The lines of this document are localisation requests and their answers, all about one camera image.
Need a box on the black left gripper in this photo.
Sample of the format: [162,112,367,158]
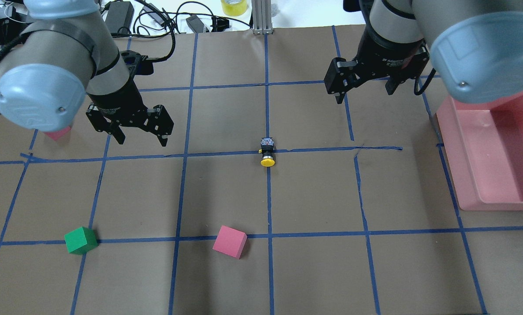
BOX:
[86,80,175,147]

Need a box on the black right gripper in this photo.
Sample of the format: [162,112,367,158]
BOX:
[323,44,430,104]

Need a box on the yellow push button switch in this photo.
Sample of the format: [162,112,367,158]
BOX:
[259,137,276,168]

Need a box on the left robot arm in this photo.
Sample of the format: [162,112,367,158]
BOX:
[0,0,175,146]

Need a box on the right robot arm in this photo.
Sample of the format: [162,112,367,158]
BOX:
[324,0,523,104]

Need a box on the pink foam cube far left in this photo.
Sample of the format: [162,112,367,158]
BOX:
[44,126,72,141]

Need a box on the pink foam cube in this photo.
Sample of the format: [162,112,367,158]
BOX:
[44,126,72,141]
[212,225,247,259]

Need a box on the black power adapter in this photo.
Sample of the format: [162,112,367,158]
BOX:
[105,1,134,34]

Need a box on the green foam cube near left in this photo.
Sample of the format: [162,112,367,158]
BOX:
[64,227,98,255]

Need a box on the pink foam cube centre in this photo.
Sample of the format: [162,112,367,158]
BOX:
[212,225,247,259]

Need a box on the pink plastic tray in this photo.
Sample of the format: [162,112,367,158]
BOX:
[436,91,523,211]

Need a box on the right camera cable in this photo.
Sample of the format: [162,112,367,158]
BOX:
[414,72,437,96]

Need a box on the camera cable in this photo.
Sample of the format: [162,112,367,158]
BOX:
[130,0,179,62]
[414,72,437,96]

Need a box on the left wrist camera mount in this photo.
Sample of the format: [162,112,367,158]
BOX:
[120,50,154,78]

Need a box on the left camera cable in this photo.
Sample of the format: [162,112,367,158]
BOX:
[130,0,179,62]

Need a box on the aluminium frame post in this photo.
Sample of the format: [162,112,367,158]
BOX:
[251,0,274,35]

